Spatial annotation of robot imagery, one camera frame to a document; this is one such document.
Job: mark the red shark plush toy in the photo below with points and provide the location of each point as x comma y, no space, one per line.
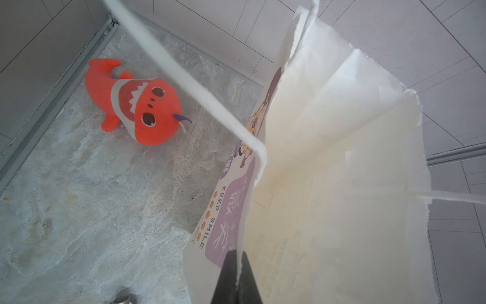
149,109

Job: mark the small metal fitting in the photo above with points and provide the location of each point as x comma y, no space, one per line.
123,299

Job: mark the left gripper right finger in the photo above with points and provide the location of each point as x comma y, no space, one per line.
247,288

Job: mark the white paper bag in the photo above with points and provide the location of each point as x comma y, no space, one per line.
328,190

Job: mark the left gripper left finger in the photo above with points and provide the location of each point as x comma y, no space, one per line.
226,287

